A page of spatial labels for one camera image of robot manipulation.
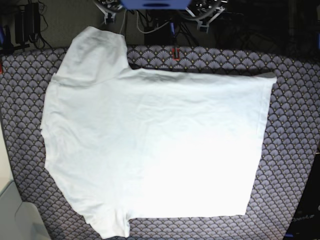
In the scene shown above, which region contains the white T-shirt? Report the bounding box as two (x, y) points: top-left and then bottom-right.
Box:
(40, 27), (277, 239)

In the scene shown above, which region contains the red clip at table edge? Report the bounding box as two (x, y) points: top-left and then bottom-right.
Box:
(172, 47), (180, 61)

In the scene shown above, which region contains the blue box at top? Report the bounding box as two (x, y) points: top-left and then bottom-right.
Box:
(120, 0), (191, 10)

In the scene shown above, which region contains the patterned grey fan tablecloth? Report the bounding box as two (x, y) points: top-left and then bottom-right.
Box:
(0, 45), (320, 240)

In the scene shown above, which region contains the black device on floor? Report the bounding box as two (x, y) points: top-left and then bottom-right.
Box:
(14, 2), (41, 45)

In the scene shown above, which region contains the black OpenArm base panel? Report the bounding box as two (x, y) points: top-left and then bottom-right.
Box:
(284, 153), (320, 240)

